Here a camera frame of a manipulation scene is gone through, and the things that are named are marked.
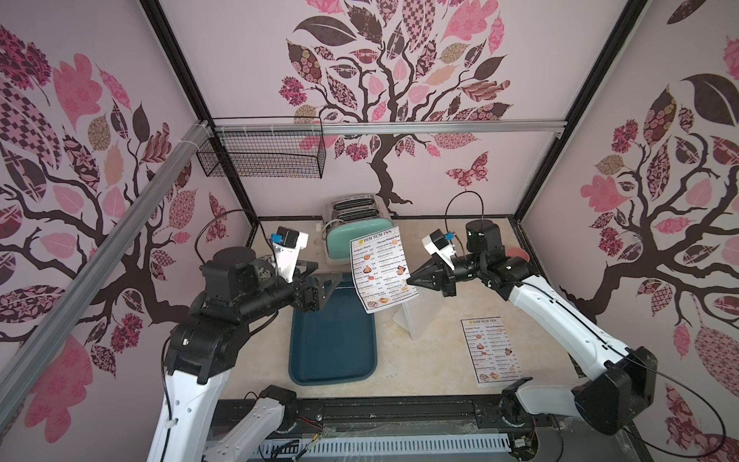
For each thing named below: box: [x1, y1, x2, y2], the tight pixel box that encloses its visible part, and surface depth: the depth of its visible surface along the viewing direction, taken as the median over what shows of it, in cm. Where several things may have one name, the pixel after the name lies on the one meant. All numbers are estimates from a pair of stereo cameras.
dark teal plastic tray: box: [288, 272, 379, 386], surface depth 81 cm
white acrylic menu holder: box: [391, 286, 443, 340], surface depth 94 cm
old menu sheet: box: [459, 315, 524, 388], surface depth 87 cm
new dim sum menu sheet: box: [349, 225, 420, 314], surface depth 68 cm
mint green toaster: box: [321, 193, 394, 264], surface depth 100 cm
